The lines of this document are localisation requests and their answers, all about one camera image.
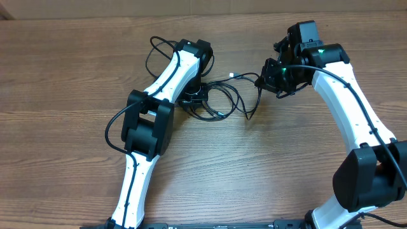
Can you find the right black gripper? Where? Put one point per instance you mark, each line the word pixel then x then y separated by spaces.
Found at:
pixel 268 83

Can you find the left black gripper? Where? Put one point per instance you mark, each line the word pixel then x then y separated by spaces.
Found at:
pixel 196 101

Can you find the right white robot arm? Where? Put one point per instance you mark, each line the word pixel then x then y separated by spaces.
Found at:
pixel 373 174

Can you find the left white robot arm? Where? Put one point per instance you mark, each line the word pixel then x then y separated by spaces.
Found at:
pixel 148 125

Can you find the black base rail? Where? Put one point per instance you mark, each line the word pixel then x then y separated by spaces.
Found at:
pixel 222 225

